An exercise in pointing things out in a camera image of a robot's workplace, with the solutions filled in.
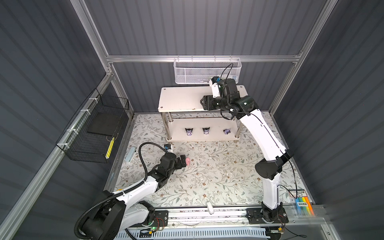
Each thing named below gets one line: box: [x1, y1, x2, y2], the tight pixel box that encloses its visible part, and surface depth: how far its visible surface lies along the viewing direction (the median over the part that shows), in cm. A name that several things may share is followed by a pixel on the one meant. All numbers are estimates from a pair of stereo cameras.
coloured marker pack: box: [289, 189, 315, 218], surface depth 78 cm
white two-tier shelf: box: [158, 85, 248, 142], surface depth 99 cm
